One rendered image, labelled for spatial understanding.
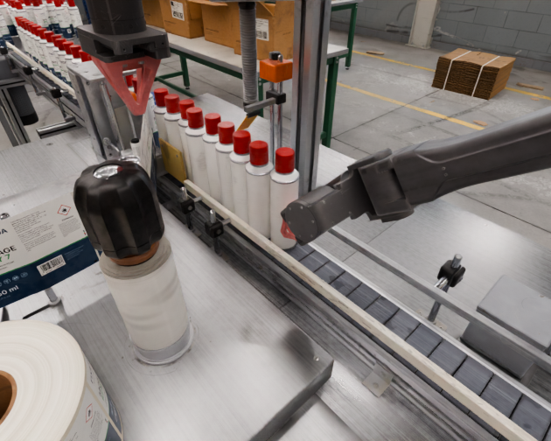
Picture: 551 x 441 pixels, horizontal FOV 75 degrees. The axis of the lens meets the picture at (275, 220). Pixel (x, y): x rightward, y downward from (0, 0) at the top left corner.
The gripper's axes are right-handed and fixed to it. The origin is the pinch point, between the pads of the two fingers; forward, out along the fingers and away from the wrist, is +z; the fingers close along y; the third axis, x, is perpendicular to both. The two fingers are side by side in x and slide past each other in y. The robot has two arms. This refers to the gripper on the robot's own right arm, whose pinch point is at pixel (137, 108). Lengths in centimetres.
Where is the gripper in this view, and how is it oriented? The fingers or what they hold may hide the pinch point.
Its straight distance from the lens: 52.0
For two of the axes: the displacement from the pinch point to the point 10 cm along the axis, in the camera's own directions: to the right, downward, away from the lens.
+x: 7.2, -4.2, 5.5
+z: -0.2, 7.9, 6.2
